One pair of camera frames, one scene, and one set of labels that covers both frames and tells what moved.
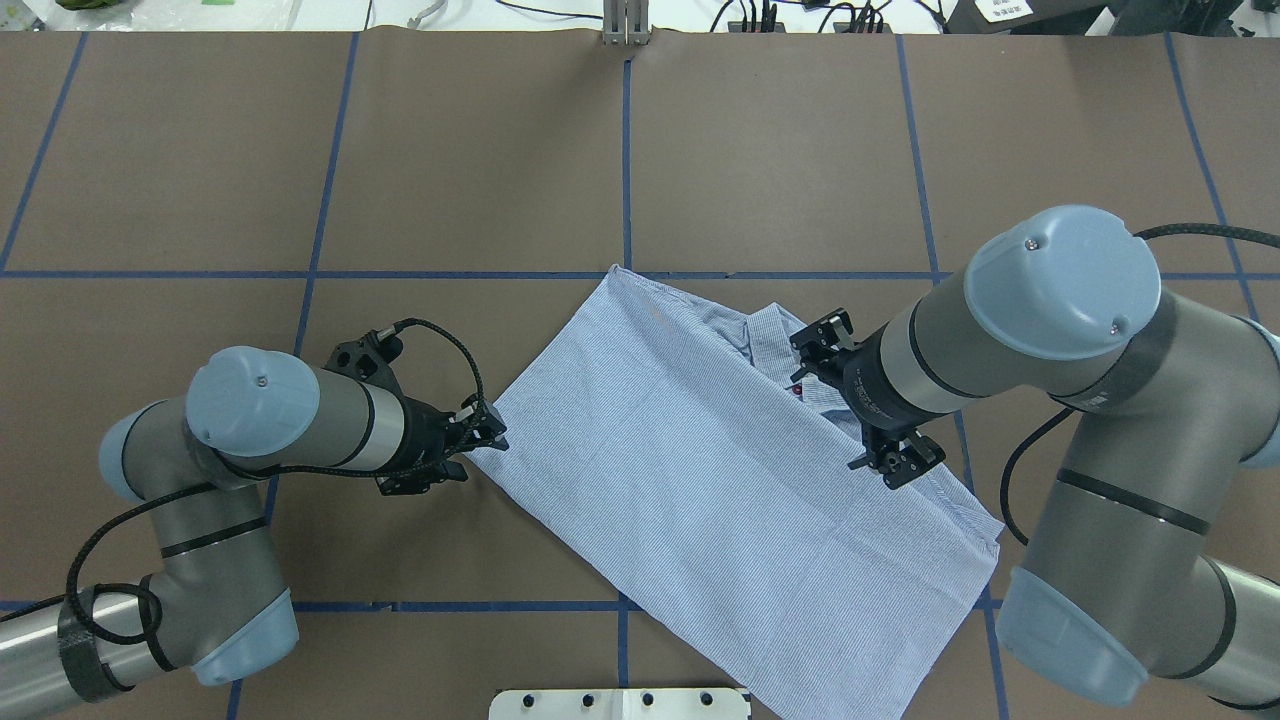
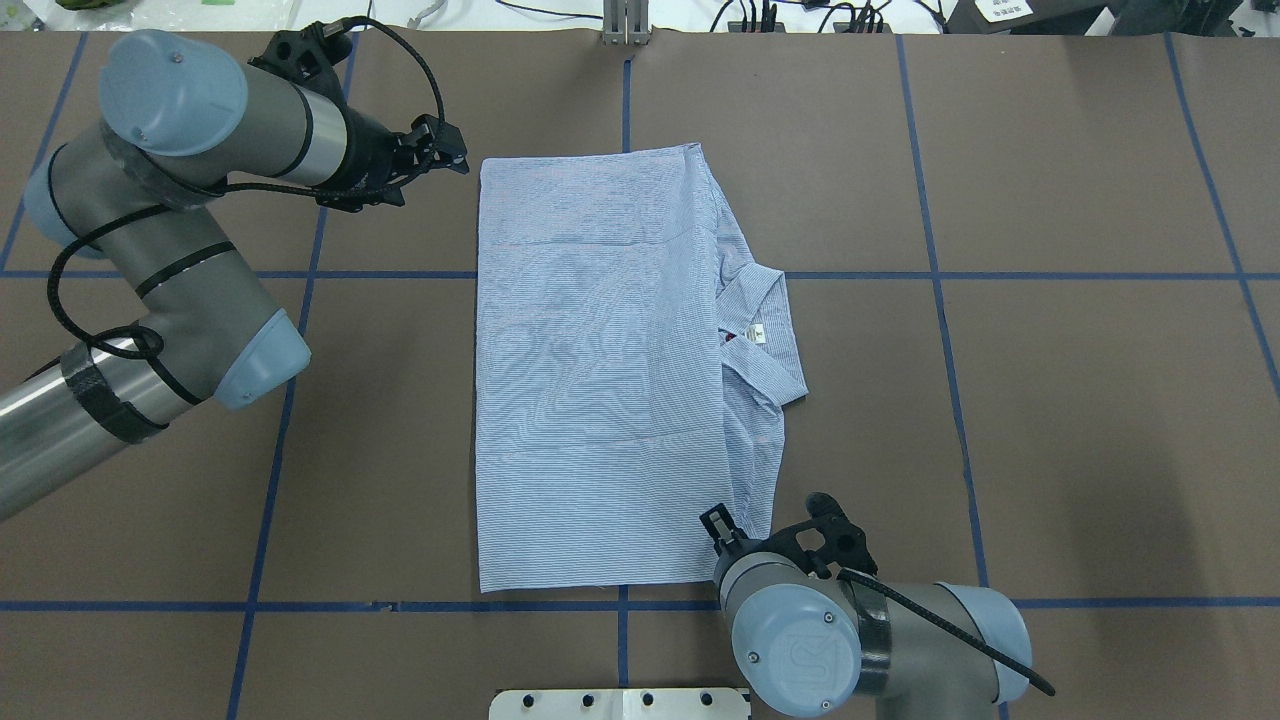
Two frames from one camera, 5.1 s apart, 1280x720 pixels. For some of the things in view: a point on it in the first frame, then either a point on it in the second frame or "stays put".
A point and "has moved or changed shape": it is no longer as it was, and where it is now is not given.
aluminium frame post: (625, 22) stays put
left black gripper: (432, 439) to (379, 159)
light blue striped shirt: (690, 459) has moved or changed shape
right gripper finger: (834, 332) to (720, 526)
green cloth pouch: (87, 4) stays put
